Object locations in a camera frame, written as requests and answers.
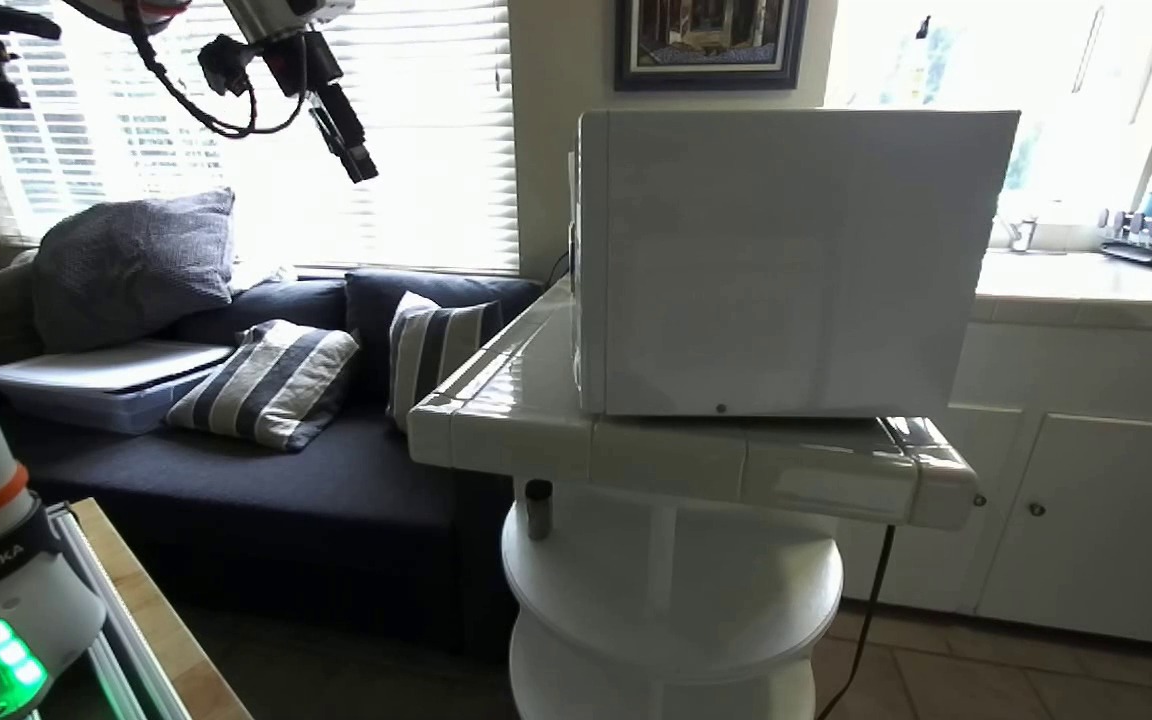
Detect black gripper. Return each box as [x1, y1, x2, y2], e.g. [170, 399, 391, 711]
[262, 22, 384, 186]

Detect white microwave door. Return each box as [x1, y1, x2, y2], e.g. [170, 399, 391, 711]
[565, 110, 590, 404]

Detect white microwave oven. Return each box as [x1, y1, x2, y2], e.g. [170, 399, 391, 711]
[572, 106, 1023, 424]

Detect white window blinds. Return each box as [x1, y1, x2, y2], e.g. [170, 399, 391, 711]
[0, 0, 524, 279]

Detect narrow striped pillow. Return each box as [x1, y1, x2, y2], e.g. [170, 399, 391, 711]
[384, 286, 507, 432]

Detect large grey pillow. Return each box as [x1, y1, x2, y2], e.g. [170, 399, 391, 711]
[28, 186, 239, 354]

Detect wide striped pillow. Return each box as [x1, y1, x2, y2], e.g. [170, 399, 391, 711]
[164, 316, 365, 455]

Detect flat grey seat cushion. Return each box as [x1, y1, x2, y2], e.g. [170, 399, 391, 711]
[0, 335, 236, 440]

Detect dark blue sofa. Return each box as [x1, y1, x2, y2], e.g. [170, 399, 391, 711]
[0, 263, 549, 656]

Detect large dark framed picture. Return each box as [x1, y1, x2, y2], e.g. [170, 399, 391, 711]
[614, 0, 814, 97]

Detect white tiled counter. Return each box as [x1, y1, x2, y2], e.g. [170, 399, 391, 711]
[409, 274, 990, 536]

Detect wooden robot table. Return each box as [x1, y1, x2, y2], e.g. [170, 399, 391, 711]
[41, 497, 255, 720]

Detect white round shelf unit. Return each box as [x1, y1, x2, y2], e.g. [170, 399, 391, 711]
[496, 477, 850, 720]

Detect white kitchen cabinet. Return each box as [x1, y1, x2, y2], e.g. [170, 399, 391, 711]
[841, 243, 1152, 656]

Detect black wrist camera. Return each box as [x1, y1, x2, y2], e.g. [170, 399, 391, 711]
[198, 30, 266, 101]

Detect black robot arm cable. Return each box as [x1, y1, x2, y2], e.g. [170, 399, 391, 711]
[129, 22, 307, 144]

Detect black microwave power cable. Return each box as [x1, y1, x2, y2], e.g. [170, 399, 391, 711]
[814, 521, 902, 720]

